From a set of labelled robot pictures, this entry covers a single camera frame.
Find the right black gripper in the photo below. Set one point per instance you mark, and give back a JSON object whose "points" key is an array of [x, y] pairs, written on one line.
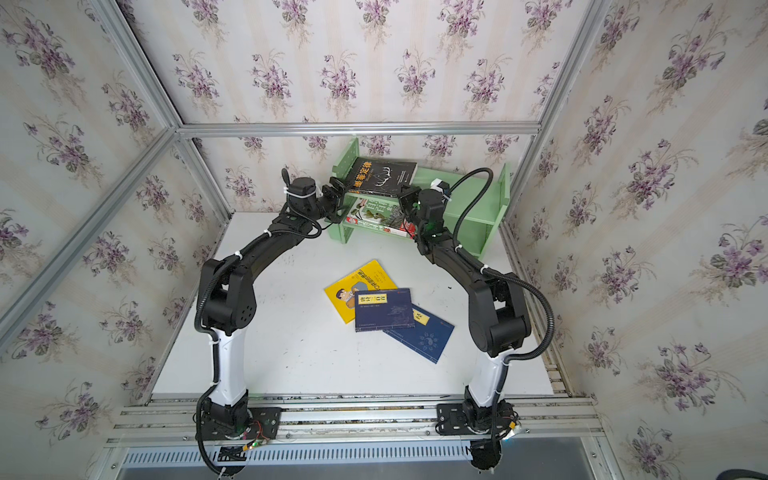
{"points": [[409, 204]]}

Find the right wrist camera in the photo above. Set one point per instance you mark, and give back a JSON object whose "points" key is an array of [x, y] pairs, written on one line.
{"points": [[441, 186]]}

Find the dark blue hardcover book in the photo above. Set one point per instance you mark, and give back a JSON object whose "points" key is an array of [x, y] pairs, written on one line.
{"points": [[383, 310]]}

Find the aluminium mounting rail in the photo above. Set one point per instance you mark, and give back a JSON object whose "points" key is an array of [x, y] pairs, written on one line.
{"points": [[169, 421]]}

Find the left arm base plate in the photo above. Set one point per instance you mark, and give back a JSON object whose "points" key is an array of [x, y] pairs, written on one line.
{"points": [[258, 423]]}

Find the black book gold title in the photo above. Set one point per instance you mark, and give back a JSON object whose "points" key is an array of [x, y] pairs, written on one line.
{"points": [[380, 177]]}

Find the green red plant book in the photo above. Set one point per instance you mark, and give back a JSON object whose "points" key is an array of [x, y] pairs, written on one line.
{"points": [[380, 216]]}

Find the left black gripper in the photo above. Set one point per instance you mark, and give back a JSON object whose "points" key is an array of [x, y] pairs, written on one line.
{"points": [[333, 197]]}

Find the yellow cartoon book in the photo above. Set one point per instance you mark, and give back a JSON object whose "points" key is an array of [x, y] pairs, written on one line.
{"points": [[369, 277]]}

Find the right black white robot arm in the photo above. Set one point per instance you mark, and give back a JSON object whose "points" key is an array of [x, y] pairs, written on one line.
{"points": [[497, 312]]}

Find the aluminium frame horizontal bar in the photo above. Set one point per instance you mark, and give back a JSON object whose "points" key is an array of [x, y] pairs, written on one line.
{"points": [[302, 129]]}

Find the blue thin booklet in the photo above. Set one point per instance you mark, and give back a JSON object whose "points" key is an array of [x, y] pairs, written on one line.
{"points": [[428, 337]]}

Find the white slotted cable duct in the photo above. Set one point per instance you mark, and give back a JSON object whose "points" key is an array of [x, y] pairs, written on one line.
{"points": [[301, 454]]}

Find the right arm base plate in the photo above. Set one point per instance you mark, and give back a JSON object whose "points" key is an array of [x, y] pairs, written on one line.
{"points": [[456, 419]]}

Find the green wooden bookshelf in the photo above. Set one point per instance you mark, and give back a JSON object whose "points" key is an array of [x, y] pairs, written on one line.
{"points": [[474, 209]]}

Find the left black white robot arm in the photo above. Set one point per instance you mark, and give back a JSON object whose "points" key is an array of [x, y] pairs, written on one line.
{"points": [[226, 301]]}

